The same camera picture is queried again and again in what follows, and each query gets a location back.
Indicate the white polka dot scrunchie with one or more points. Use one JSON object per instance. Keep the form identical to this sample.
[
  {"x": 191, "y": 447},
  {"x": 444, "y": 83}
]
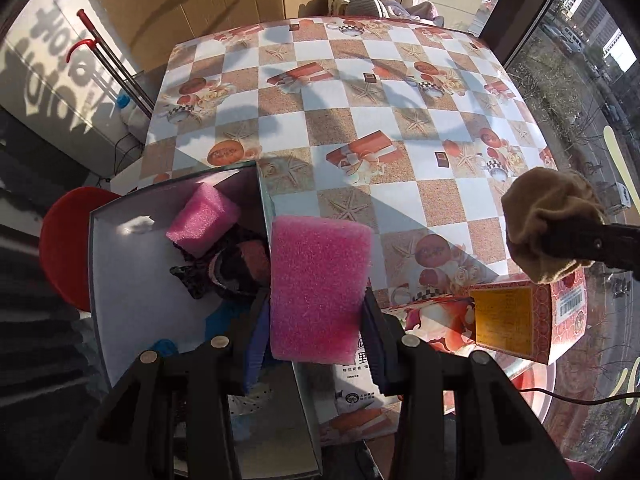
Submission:
[{"x": 260, "y": 395}]

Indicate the grey box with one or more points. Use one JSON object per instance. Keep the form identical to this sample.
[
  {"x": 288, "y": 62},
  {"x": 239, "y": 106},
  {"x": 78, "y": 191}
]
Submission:
[{"x": 130, "y": 280}]

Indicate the white bottle with blue cap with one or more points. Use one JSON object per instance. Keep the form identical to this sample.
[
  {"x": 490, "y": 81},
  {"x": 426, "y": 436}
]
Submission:
[{"x": 127, "y": 110}]

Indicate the white cabinet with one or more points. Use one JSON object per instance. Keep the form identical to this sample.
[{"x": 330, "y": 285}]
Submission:
[{"x": 55, "y": 85}]

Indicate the pink sponge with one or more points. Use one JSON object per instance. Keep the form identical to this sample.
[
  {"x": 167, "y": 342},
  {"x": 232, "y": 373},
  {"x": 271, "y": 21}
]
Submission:
[{"x": 320, "y": 290}]

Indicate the tan cloth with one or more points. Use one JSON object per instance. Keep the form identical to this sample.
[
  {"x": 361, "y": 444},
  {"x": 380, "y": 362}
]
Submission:
[{"x": 545, "y": 205}]

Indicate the printed checkered tablecloth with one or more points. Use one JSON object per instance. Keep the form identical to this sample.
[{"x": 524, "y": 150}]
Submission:
[{"x": 350, "y": 125}]

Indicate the leopard print hair bow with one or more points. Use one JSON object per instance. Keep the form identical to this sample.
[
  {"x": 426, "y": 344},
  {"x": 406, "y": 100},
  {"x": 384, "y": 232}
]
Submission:
[{"x": 192, "y": 277}]

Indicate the white printed carton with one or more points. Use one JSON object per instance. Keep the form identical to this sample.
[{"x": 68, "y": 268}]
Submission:
[{"x": 360, "y": 380}]

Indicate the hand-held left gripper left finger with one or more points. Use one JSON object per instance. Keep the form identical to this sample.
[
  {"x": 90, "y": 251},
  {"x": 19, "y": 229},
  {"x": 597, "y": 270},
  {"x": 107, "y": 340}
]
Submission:
[{"x": 255, "y": 347}]

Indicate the pile of clothing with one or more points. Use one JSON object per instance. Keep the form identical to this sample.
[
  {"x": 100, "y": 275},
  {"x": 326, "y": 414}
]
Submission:
[{"x": 360, "y": 2}]

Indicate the pink foam block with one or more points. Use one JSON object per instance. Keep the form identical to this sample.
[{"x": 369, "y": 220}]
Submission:
[{"x": 202, "y": 220}]

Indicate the red stool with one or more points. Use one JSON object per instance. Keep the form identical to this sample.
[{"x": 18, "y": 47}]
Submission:
[{"x": 65, "y": 245}]

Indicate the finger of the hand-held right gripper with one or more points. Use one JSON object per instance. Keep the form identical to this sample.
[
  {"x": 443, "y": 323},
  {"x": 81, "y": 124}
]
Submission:
[{"x": 590, "y": 242}]

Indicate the red-tipped metal pole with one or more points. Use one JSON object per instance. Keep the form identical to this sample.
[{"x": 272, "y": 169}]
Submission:
[{"x": 115, "y": 62}]

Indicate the blue cloth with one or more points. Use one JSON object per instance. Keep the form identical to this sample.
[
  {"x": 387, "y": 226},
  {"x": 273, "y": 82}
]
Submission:
[{"x": 222, "y": 320}]

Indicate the red-hooked metal pole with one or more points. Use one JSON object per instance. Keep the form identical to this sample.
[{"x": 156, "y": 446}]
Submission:
[{"x": 107, "y": 80}]

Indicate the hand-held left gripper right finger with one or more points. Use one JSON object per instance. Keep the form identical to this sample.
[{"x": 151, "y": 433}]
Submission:
[{"x": 376, "y": 345}]

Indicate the red patterned box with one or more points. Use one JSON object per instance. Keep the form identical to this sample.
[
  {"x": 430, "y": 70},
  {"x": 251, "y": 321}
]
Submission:
[{"x": 525, "y": 320}]

